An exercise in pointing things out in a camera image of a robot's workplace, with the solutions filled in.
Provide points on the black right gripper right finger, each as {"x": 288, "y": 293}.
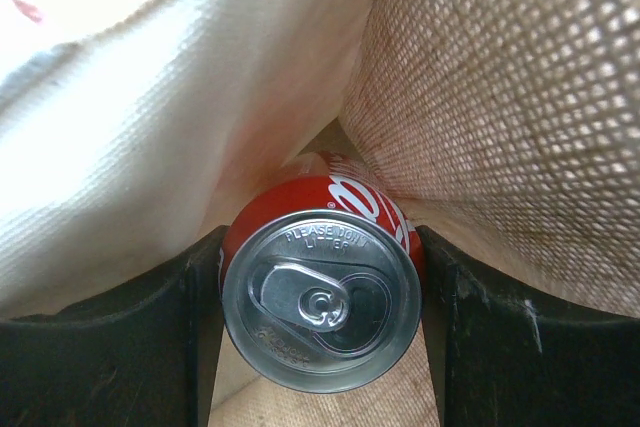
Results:
{"x": 502, "y": 353}

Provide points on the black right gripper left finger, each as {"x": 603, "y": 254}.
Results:
{"x": 142, "y": 354}

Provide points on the red cola can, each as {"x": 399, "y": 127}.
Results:
{"x": 320, "y": 277}

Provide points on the brown canvas tote bag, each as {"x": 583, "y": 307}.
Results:
{"x": 131, "y": 129}

